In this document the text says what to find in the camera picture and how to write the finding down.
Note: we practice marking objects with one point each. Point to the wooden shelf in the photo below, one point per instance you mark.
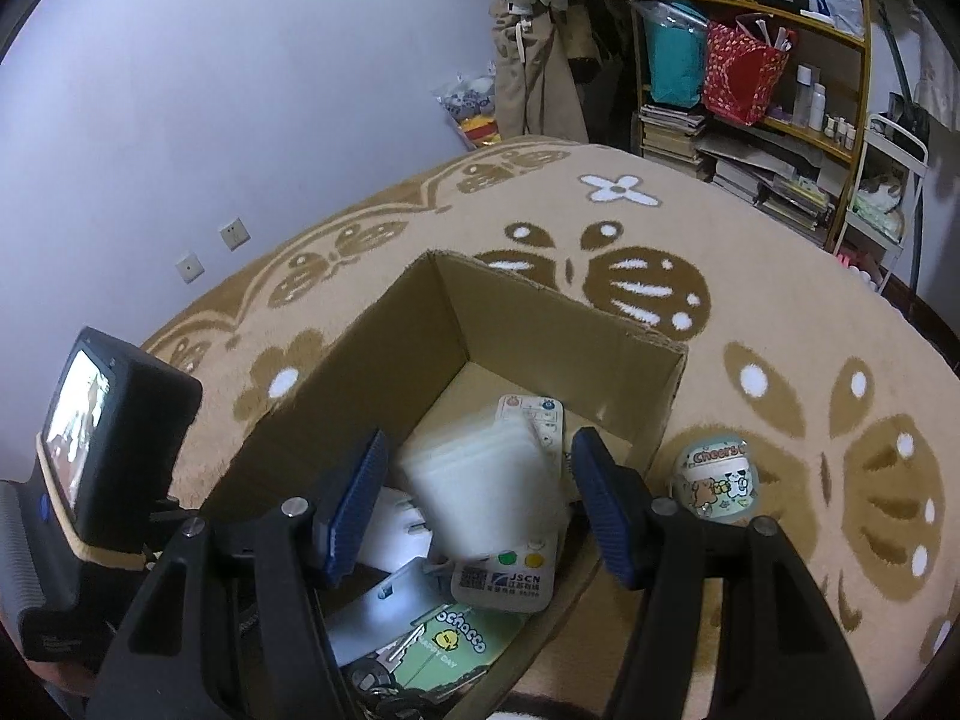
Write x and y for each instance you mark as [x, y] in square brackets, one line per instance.
[862, 90]

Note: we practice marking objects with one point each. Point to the beige trousers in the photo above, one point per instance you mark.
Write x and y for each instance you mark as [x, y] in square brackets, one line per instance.
[529, 82]

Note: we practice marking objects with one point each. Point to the teal bag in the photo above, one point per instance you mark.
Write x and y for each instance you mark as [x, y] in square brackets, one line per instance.
[675, 60]

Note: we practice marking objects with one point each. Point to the red patterned bag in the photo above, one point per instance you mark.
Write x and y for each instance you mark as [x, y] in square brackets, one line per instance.
[742, 79]

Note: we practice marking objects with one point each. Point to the white cube charger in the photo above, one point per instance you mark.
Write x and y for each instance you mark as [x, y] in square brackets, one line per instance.
[480, 495]

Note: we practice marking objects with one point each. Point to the row of small bottles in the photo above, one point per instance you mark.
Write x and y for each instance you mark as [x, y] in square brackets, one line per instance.
[814, 105]

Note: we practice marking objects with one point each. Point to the white remote control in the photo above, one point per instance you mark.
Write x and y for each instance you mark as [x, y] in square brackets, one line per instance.
[502, 577]

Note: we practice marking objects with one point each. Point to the white wall socket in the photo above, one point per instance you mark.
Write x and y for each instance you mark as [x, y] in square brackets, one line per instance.
[233, 234]
[189, 267]

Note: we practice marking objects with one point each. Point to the pale pink curtain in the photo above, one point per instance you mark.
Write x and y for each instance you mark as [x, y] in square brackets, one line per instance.
[937, 67]

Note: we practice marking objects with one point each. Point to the bag of plush toys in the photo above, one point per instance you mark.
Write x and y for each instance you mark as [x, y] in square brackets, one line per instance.
[469, 112]

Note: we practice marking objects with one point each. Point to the stack of books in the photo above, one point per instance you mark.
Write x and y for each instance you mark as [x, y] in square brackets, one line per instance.
[720, 165]

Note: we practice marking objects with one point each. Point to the white trolley cart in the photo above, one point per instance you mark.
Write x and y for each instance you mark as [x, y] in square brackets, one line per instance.
[911, 142]

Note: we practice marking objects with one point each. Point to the green tissue packet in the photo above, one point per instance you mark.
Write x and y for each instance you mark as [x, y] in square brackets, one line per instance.
[877, 214]

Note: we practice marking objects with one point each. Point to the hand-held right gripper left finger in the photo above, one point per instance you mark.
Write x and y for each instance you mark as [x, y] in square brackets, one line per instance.
[356, 510]

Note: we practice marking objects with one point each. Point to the green surfboard-shaped card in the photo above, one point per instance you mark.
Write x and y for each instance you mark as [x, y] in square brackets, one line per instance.
[457, 641]

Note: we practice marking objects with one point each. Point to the pink bottles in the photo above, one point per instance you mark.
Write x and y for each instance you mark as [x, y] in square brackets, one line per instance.
[859, 268]

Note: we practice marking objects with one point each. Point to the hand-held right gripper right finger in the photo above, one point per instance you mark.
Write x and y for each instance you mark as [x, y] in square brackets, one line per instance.
[607, 517]

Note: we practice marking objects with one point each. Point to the brown cardboard box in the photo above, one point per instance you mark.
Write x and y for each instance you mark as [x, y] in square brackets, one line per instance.
[525, 322]

